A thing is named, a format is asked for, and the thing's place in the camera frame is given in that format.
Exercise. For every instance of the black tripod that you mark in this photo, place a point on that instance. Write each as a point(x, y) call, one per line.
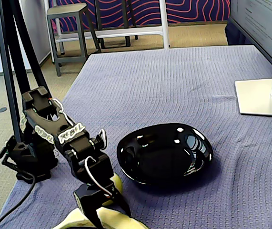
point(8, 47)

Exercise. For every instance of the green apple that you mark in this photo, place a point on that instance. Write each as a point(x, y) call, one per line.
point(119, 184)

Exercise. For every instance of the black floor disc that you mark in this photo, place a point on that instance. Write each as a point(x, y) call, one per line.
point(3, 109)

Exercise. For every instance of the blue textured cloth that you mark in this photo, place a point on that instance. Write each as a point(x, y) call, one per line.
point(174, 83)

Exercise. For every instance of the yellow banana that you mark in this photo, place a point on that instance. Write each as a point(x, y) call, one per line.
point(116, 218)

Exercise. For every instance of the grey monitor with stand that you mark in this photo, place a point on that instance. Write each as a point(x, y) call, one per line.
point(257, 23)

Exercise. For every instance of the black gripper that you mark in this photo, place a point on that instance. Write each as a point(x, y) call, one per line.
point(91, 193)

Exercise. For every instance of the white metal table frame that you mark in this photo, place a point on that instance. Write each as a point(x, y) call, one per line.
point(164, 23)

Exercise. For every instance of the dark metal chair frame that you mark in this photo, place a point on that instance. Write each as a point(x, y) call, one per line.
point(125, 23)

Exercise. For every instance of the blue panel with red lines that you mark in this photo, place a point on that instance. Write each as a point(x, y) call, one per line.
point(197, 9)

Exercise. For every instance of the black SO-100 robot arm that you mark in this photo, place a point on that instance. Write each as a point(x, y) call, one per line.
point(43, 119)

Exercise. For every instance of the black glossy bowl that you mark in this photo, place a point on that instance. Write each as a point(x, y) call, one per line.
point(164, 162)

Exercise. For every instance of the grey metal stool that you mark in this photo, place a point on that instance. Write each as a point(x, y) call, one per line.
point(64, 10)

